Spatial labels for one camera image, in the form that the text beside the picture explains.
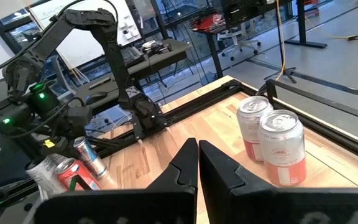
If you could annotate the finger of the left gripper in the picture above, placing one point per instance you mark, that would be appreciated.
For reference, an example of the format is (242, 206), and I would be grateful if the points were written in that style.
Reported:
(61, 148)

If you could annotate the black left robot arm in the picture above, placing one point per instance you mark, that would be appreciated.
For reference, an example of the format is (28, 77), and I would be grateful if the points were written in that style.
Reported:
(110, 46)

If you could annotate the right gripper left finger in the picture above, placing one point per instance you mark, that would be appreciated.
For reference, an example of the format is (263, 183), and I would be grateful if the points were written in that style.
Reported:
(172, 202)

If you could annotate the black table leg stand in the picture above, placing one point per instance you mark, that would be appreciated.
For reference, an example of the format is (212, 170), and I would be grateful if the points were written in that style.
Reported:
(303, 25)

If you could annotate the black aluminium table frame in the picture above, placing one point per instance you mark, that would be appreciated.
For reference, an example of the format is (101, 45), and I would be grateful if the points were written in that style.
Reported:
(204, 100)

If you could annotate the black equipment box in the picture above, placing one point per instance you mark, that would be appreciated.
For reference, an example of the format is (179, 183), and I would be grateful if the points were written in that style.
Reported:
(244, 12)

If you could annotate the red beverage can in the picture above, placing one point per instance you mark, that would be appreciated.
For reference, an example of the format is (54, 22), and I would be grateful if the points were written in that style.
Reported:
(75, 177)

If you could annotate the black metal wood shelf rack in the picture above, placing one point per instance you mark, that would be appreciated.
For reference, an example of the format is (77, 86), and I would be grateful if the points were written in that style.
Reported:
(270, 91)

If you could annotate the black computer mouse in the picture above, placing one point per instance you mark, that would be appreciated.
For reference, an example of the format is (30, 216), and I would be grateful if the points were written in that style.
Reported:
(95, 98)

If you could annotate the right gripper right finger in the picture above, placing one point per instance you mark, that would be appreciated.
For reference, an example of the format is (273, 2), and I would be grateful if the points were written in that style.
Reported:
(228, 199)

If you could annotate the grey desk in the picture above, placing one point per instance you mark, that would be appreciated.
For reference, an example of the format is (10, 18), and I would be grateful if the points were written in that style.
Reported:
(154, 60)

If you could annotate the black desk with red items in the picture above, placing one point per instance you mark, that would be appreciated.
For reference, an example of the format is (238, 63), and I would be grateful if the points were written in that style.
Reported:
(213, 34)

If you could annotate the black keyboard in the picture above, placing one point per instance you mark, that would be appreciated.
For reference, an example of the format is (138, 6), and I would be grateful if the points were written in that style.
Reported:
(132, 56)

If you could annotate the blue silver energy drink can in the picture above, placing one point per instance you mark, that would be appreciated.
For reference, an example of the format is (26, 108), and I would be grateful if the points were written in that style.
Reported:
(90, 157)

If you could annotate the white board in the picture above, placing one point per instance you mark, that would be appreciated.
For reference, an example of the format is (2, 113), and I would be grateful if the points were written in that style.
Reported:
(82, 31)

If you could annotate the white pink beverage can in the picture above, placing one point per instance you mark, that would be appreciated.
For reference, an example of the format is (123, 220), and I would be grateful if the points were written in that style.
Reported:
(252, 127)
(281, 146)

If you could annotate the white office chair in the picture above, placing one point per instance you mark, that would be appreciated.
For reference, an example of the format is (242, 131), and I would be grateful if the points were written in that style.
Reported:
(238, 40)

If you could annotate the white beverage can black lid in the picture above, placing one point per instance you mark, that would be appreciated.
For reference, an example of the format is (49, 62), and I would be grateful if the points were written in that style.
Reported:
(43, 179)

